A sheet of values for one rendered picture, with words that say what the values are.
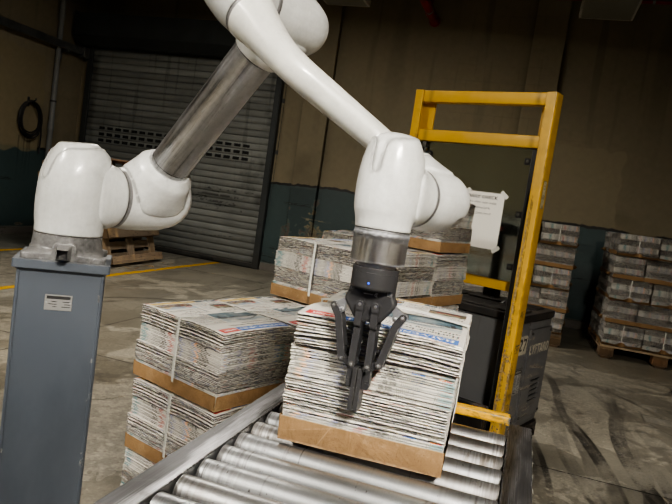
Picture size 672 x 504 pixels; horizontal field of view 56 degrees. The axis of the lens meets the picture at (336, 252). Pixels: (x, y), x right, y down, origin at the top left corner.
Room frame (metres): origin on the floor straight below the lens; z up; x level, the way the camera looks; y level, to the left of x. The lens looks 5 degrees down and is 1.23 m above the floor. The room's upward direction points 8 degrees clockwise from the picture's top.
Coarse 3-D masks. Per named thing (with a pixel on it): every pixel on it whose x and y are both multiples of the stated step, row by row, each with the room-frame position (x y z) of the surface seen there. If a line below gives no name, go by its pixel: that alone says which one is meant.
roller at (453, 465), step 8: (272, 416) 1.18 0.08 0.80; (272, 424) 1.17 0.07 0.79; (448, 464) 1.08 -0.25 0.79; (456, 464) 1.08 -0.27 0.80; (464, 464) 1.08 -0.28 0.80; (472, 464) 1.08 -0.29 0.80; (456, 472) 1.07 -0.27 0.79; (464, 472) 1.07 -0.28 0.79; (472, 472) 1.07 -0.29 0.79; (480, 472) 1.07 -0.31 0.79; (488, 472) 1.07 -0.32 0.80; (496, 472) 1.07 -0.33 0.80; (488, 480) 1.06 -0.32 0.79; (496, 480) 1.05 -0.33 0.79
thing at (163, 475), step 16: (256, 400) 1.25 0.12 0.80; (272, 400) 1.27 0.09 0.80; (240, 416) 1.15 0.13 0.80; (256, 416) 1.16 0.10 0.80; (208, 432) 1.05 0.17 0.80; (224, 432) 1.06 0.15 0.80; (240, 432) 1.08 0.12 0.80; (192, 448) 0.98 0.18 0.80; (208, 448) 0.99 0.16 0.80; (160, 464) 0.91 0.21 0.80; (176, 464) 0.92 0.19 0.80; (192, 464) 0.92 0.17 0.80; (144, 480) 0.85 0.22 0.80; (160, 480) 0.86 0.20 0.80; (176, 480) 0.88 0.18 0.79; (112, 496) 0.80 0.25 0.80; (128, 496) 0.80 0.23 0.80; (144, 496) 0.81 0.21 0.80
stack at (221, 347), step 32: (160, 320) 1.83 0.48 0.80; (192, 320) 1.76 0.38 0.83; (224, 320) 1.82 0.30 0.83; (256, 320) 1.88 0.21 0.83; (288, 320) 1.95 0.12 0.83; (160, 352) 1.82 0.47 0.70; (192, 352) 1.74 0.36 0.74; (224, 352) 1.67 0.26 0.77; (256, 352) 1.78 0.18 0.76; (288, 352) 1.89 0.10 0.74; (192, 384) 1.73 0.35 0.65; (224, 384) 1.69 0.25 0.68; (256, 384) 1.79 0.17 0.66; (160, 416) 1.80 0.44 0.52; (192, 416) 1.72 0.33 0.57; (224, 416) 1.70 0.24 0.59; (128, 448) 1.89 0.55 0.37; (160, 448) 1.79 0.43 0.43; (128, 480) 1.87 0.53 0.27
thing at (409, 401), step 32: (320, 320) 1.04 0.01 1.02; (352, 320) 1.05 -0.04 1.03; (384, 320) 1.09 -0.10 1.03; (416, 320) 1.16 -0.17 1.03; (320, 352) 1.05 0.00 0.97; (416, 352) 1.00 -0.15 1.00; (448, 352) 0.99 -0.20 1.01; (288, 384) 1.06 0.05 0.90; (320, 384) 1.05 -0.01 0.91; (384, 384) 1.02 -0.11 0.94; (416, 384) 1.01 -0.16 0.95; (448, 384) 0.99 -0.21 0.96; (320, 416) 1.04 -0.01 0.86; (352, 416) 1.03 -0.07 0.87; (384, 416) 1.02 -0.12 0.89; (416, 416) 1.01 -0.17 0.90; (448, 416) 1.02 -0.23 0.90
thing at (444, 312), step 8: (336, 296) 1.28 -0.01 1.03; (344, 296) 1.29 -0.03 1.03; (400, 304) 1.30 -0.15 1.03; (408, 304) 1.31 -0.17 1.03; (416, 304) 1.33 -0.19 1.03; (424, 304) 1.36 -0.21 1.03; (416, 312) 1.23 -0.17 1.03; (432, 312) 1.26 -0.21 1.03; (440, 312) 1.28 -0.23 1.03; (448, 312) 1.30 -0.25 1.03; (456, 312) 1.32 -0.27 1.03; (464, 320) 1.22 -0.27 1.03; (464, 360) 1.34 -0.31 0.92; (456, 392) 1.31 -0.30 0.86
